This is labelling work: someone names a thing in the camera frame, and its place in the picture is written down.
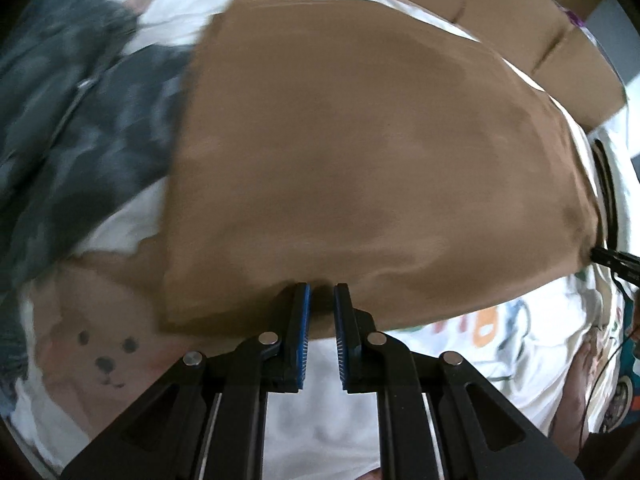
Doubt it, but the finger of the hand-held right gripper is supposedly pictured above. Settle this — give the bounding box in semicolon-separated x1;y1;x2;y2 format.
591;246;623;268

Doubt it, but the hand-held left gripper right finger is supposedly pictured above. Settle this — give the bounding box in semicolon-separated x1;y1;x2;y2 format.
332;282;583;480

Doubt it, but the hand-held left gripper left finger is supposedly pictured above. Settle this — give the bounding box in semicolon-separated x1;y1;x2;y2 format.
60;282;315;480

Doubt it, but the brown printed t-shirt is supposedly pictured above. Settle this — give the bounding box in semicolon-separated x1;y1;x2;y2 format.
160;0;601;341

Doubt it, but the white garment with black trim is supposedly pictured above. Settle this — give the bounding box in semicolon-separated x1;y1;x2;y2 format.
582;125;633;251

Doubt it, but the white duvet with pink patches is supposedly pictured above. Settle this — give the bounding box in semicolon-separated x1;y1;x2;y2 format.
10;0;626;480

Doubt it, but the large flat cardboard sheet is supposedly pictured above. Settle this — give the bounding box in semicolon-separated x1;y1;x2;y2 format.
320;0;628;131

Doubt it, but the camouflage jacket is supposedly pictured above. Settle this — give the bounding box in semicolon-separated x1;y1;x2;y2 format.
0;0;196;301

